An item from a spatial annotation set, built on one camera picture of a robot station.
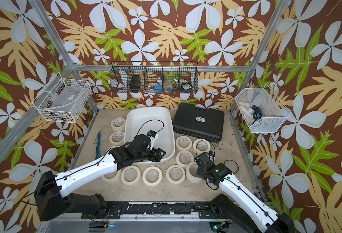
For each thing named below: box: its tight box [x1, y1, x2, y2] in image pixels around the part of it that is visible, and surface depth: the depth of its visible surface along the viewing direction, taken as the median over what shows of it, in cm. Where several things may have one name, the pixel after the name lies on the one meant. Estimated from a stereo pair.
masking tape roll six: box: [175, 150, 195, 167], surface depth 94 cm
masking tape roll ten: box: [142, 166, 163, 187], surface depth 86 cm
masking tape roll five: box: [185, 161, 206, 184], surface depth 80 cm
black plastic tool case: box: [172, 102, 225, 143], surface depth 106 cm
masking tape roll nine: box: [120, 165, 141, 186], surface depth 85 cm
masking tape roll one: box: [109, 131, 125, 146], surface depth 103 cm
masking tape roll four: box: [192, 138, 211, 157], surface depth 98 cm
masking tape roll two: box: [110, 117, 126, 132], surface depth 111 cm
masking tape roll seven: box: [175, 135, 193, 151], surface depth 100 cm
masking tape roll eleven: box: [166, 164, 186, 184], surface depth 87 cm
